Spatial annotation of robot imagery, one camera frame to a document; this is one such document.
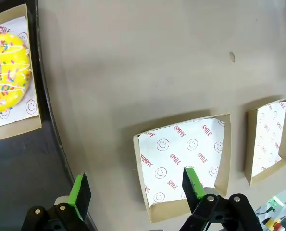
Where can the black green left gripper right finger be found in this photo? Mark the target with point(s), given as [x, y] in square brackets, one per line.
[190, 187]

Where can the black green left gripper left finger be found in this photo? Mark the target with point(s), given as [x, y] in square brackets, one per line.
[81, 195]

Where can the brown cardboard box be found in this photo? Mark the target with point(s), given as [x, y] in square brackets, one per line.
[225, 156]
[17, 133]
[285, 156]

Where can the yellow sprinkled donut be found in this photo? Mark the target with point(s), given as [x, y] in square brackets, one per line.
[10, 72]

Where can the dark brown plastic tray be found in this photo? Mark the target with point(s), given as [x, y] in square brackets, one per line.
[25, 168]

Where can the white red-printed paper liner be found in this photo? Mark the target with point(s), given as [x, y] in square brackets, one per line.
[181, 149]
[267, 139]
[29, 115]

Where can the green indicator light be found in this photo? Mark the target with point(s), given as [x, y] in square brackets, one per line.
[274, 201]

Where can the yellow emergency stop with red button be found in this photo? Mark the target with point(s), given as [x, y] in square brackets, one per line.
[273, 222]

